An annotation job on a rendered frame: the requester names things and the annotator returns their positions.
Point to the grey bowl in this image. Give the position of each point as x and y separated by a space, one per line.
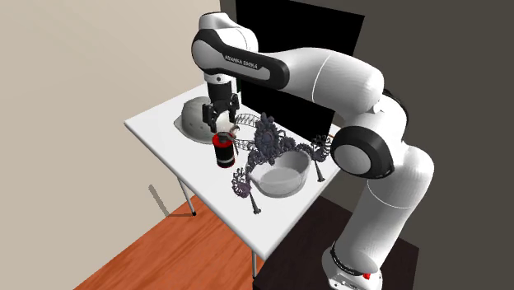
281 180

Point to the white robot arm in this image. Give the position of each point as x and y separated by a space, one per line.
345 80

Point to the red and black canister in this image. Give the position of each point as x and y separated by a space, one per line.
224 154

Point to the dark robot stand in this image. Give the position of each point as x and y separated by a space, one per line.
297 249

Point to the white table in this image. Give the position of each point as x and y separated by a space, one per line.
180 146

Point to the black flat panel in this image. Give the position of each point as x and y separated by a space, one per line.
293 114

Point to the white dome helmet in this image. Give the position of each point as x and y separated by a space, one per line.
194 118

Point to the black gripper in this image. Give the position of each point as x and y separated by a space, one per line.
220 95

